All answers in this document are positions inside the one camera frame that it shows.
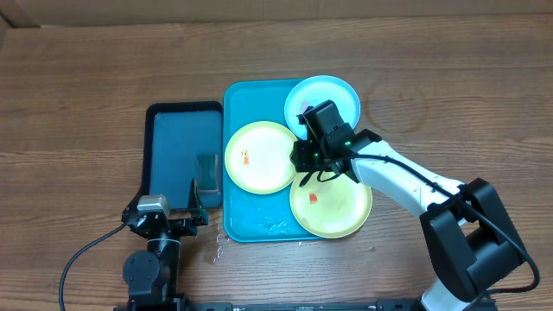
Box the green dish sponge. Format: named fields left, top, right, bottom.
left=196, top=154, right=219, bottom=194

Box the teal plastic serving tray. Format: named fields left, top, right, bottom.
left=223, top=79, right=317, bottom=243

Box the yellow-green plate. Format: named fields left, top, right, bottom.
left=225, top=121, right=297, bottom=194
left=289, top=173, right=372, bottom=238

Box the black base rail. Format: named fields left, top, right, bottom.
left=112, top=297, right=498, bottom=311

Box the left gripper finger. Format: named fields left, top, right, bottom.
left=124, top=187, right=144, bottom=212
left=187, top=179, right=203, bottom=210

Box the black water tray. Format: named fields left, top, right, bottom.
left=140, top=101, right=223, bottom=210

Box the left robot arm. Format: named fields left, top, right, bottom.
left=122, top=180, right=208, bottom=311

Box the light blue plate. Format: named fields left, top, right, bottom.
left=284, top=75, right=361, bottom=140

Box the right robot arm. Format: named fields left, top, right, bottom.
left=291, top=121, right=540, bottom=310

